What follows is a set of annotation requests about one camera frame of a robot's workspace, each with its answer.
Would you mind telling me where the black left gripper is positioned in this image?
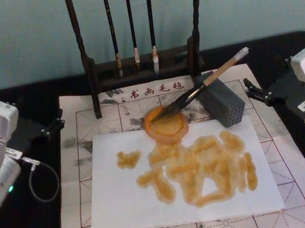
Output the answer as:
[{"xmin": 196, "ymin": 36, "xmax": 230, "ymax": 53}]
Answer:
[{"xmin": 0, "ymin": 106, "xmax": 70, "ymax": 162}]

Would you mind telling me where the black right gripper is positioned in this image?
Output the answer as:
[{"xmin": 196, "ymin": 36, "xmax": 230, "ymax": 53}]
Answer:
[{"xmin": 243, "ymin": 67, "xmax": 305, "ymax": 128}]

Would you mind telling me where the grey block with holes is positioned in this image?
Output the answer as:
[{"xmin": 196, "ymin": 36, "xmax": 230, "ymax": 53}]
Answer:
[{"xmin": 192, "ymin": 68, "xmax": 249, "ymax": 133}]

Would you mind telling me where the dark wooden brush rack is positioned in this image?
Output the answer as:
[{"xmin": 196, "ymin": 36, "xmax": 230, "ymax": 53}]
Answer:
[{"xmin": 63, "ymin": 0, "xmax": 220, "ymax": 122}]

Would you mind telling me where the felt mat with red grid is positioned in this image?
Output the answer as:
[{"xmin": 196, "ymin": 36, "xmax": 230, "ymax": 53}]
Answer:
[{"xmin": 36, "ymin": 56, "xmax": 305, "ymax": 228}]

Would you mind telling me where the round orange ink dish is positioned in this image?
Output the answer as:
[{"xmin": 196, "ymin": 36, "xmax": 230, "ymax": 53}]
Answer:
[{"xmin": 140, "ymin": 102, "xmax": 191, "ymax": 146}]

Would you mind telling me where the white paper with orange strokes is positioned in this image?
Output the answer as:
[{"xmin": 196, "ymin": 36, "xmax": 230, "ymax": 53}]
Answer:
[{"xmin": 77, "ymin": 108, "xmax": 287, "ymax": 228}]

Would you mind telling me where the hanging black brush, brown tip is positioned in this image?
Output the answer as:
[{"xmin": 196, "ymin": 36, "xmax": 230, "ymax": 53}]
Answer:
[{"xmin": 102, "ymin": 0, "xmax": 125, "ymax": 79}]

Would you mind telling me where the hanging thin black brush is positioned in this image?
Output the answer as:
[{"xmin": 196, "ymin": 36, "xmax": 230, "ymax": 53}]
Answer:
[{"xmin": 124, "ymin": 0, "xmax": 143, "ymax": 71}]

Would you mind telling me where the hanging black brush, white tip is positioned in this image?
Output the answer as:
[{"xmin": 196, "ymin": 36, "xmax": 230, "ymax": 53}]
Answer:
[{"xmin": 143, "ymin": 0, "xmax": 164, "ymax": 76}]

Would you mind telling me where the bamboo-handled calligraphy brush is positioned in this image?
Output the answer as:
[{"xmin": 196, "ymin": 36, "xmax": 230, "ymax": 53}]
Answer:
[{"xmin": 141, "ymin": 47, "xmax": 259, "ymax": 123}]

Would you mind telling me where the thin dark looped cable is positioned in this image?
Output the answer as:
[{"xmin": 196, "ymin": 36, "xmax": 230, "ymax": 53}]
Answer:
[{"xmin": 22, "ymin": 152, "xmax": 63, "ymax": 205}]

